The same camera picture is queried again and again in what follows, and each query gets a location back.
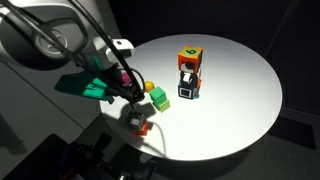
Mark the magenta block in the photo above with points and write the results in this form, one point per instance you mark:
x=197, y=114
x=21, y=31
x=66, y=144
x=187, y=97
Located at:
x=126, y=79

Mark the black white cube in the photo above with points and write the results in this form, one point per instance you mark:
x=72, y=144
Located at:
x=190, y=79
x=188, y=92

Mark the dark green block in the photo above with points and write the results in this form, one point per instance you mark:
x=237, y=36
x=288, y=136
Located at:
x=158, y=95

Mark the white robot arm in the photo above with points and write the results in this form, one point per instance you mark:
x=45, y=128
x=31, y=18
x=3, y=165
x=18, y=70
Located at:
x=48, y=34

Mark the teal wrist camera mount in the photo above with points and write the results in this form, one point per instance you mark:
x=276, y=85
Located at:
x=84, y=85

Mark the grey block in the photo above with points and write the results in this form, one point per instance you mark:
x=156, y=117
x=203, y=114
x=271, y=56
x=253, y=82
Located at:
x=135, y=120

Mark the light green block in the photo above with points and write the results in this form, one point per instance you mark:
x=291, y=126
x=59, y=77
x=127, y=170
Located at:
x=163, y=106

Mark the yellow ball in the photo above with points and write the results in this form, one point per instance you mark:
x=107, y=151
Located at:
x=149, y=86

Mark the black white bottom cube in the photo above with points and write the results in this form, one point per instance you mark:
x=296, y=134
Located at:
x=188, y=92

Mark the orange number cube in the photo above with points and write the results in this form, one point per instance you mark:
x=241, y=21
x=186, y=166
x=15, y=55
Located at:
x=190, y=59

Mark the black white middle cube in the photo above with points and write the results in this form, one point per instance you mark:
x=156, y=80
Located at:
x=190, y=79

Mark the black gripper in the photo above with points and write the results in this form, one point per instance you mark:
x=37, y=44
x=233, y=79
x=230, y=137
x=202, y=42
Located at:
x=133, y=93

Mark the orange block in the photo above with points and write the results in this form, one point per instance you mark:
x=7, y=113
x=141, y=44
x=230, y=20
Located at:
x=144, y=130

